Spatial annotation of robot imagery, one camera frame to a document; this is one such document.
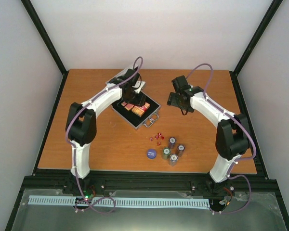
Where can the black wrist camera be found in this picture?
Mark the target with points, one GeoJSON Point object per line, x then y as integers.
{"type": "Point", "coordinates": [129, 73]}
{"type": "Point", "coordinates": [180, 84]}

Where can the purple poker chip stack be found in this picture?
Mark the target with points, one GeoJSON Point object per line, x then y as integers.
{"type": "Point", "coordinates": [171, 142]}

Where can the red card deck box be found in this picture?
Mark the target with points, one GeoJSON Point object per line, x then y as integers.
{"type": "Point", "coordinates": [140, 110]}
{"type": "Point", "coordinates": [127, 106]}

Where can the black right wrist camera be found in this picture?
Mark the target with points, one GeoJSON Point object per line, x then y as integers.
{"type": "Point", "coordinates": [180, 84]}

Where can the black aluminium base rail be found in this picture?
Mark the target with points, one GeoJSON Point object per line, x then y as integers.
{"type": "Point", "coordinates": [103, 182]}

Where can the aluminium poker case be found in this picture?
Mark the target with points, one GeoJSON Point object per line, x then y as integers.
{"type": "Point", "coordinates": [149, 117]}

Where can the light blue cable duct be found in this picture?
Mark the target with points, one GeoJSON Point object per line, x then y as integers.
{"type": "Point", "coordinates": [121, 202]}

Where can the brown poker chip stack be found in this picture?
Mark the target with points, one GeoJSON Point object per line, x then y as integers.
{"type": "Point", "coordinates": [180, 150]}

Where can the blue small blind button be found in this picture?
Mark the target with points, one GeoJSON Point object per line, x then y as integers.
{"type": "Point", "coordinates": [151, 153]}

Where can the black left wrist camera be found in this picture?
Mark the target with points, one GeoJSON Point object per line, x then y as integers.
{"type": "Point", "coordinates": [129, 73]}

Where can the grey poker chip stack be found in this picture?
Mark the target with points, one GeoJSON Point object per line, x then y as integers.
{"type": "Point", "coordinates": [173, 159]}

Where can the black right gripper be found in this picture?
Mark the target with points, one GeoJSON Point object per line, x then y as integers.
{"type": "Point", "coordinates": [172, 101]}

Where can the green poker chip stack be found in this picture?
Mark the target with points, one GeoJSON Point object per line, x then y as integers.
{"type": "Point", "coordinates": [166, 153]}

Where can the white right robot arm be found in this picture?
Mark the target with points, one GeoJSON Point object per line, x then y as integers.
{"type": "Point", "coordinates": [232, 138]}

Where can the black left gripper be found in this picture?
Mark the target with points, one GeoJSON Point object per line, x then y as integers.
{"type": "Point", "coordinates": [141, 100]}

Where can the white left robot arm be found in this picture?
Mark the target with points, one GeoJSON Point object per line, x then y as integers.
{"type": "Point", "coordinates": [81, 126]}

